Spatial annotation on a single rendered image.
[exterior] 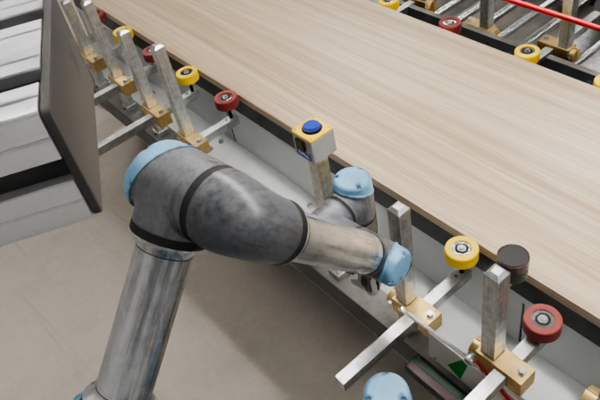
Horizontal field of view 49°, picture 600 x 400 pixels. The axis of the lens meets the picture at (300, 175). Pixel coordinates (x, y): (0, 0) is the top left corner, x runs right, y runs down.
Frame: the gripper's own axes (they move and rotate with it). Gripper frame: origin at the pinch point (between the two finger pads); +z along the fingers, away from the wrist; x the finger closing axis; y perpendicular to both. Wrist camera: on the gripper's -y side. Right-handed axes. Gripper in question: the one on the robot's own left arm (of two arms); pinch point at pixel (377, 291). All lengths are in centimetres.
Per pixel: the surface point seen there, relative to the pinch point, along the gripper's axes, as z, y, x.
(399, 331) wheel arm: 10.2, -5.6, 1.8
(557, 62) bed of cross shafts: 8, -12, -113
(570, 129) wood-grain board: 2, -25, -72
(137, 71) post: -7, 113, -49
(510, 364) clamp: 4.8, -31.4, 3.2
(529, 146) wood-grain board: 2, -17, -62
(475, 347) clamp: 5.4, -23.6, 1.9
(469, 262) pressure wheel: 2.1, -15.5, -17.4
